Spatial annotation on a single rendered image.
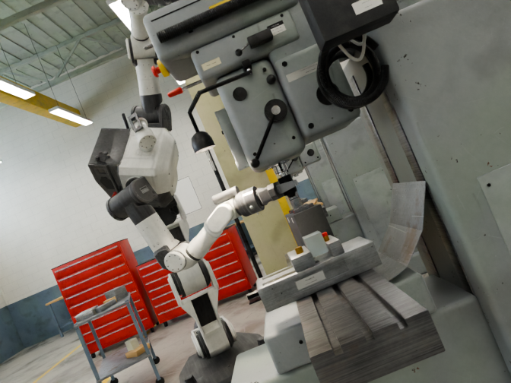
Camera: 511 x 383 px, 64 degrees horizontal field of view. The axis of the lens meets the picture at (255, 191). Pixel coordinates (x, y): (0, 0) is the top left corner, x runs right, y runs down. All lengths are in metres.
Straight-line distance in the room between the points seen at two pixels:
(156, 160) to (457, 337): 1.16
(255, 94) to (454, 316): 0.88
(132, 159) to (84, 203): 9.81
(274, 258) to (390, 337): 2.36
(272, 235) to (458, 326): 1.95
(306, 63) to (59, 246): 10.82
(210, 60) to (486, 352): 1.18
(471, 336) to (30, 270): 11.51
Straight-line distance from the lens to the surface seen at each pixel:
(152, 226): 1.50
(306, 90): 1.28
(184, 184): 10.59
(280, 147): 1.27
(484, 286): 1.30
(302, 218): 1.61
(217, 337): 2.04
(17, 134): 12.35
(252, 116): 1.28
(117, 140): 1.71
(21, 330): 12.69
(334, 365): 0.81
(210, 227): 1.40
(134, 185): 1.50
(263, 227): 3.09
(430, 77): 1.25
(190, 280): 1.89
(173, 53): 1.34
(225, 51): 1.32
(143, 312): 6.47
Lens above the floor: 1.23
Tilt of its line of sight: 1 degrees up
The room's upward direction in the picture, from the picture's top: 23 degrees counter-clockwise
